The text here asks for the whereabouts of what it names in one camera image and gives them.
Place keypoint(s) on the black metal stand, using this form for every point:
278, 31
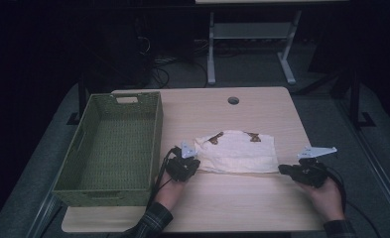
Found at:
356, 99
82, 95

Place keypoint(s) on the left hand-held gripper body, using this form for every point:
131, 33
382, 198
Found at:
182, 165

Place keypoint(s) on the person's left hand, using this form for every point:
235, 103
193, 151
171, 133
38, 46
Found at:
169, 195

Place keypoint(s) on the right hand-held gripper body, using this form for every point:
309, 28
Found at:
310, 172

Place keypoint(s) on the person's right hand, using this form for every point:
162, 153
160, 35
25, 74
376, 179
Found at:
326, 198

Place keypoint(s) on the white metal desk frame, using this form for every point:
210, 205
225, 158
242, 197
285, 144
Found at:
252, 31

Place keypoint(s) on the white towel with brown print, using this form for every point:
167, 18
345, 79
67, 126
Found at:
238, 153

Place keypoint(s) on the green woven basket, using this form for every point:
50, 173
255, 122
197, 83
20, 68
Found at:
113, 148

